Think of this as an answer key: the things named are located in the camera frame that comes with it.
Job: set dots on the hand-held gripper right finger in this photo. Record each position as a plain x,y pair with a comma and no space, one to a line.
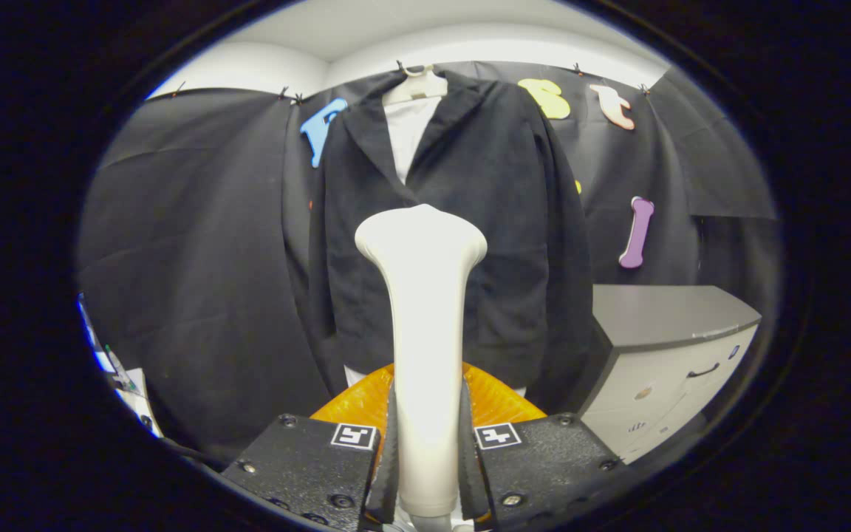
536,465

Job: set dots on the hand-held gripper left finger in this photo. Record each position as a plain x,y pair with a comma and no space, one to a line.
300,469

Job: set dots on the white garment steamer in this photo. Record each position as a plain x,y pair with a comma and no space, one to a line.
425,332

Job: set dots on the black jacket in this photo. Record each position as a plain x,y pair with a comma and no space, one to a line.
514,244

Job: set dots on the white shirt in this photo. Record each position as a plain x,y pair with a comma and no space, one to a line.
407,133

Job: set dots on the white clothes hanger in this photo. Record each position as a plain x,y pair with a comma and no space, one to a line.
418,87

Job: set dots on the grey cabinet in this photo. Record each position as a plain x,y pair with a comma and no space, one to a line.
662,355

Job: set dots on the black backdrop cloth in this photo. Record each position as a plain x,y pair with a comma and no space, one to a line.
196,244

